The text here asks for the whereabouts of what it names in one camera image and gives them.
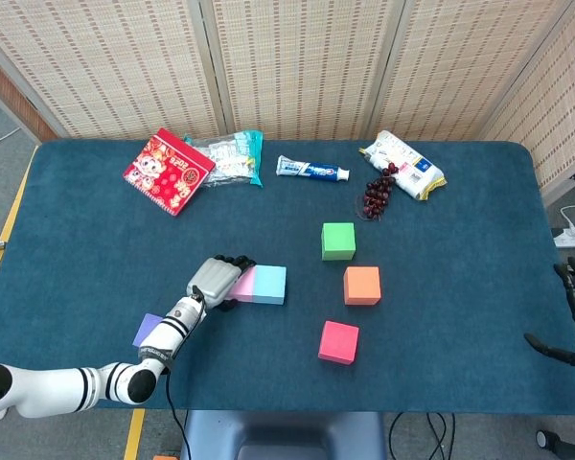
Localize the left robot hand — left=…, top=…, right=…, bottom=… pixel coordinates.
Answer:
left=186, top=254, right=258, bottom=312

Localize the pink foam cube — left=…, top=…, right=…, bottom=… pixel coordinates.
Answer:
left=227, top=265, right=258, bottom=304

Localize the purple foam cube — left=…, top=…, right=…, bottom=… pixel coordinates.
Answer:
left=131, top=312, right=167, bottom=349

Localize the green foam cube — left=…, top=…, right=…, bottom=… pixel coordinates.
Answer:
left=320, top=221, right=357, bottom=262

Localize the red foam cube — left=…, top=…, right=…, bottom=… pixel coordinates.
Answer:
left=317, top=320, right=360, bottom=366

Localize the orange foam cube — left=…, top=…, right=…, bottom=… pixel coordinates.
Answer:
left=342, top=265, right=382, bottom=307

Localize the light blue foam cube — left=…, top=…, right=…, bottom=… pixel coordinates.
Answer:
left=252, top=264, right=288, bottom=307

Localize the dark teal table mat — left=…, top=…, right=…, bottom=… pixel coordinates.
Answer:
left=0, top=138, right=575, bottom=416

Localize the red snack packet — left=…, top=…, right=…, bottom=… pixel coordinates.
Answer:
left=122, top=126, right=217, bottom=218

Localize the clear teal snack bag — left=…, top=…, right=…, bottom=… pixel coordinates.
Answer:
left=184, top=129, right=265, bottom=189

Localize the white blue toothpaste tube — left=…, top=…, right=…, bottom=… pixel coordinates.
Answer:
left=275, top=154, right=351, bottom=183

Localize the grey blue robot torso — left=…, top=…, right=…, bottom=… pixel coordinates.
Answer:
left=179, top=410, right=389, bottom=460

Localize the dark red grape bunch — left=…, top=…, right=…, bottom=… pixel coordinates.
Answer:
left=354, top=161, right=400, bottom=221

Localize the beige woven screen panel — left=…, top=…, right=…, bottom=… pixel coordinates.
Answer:
left=0, top=0, right=221, bottom=141
left=366, top=0, right=575, bottom=143
left=476, top=0, right=575, bottom=202
left=200, top=0, right=408, bottom=141

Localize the white yellow snack bag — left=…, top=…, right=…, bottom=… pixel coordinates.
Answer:
left=358, top=129, right=448, bottom=201

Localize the brown woven screen panel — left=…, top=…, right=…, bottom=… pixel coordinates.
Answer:
left=0, top=47, right=58, bottom=141

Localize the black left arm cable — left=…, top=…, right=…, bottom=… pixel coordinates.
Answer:
left=165, top=371, right=193, bottom=460

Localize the black floor cable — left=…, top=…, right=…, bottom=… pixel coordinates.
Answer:
left=425, top=411, right=456, bottom=460
left=387, top=411, right=417, bottom=460

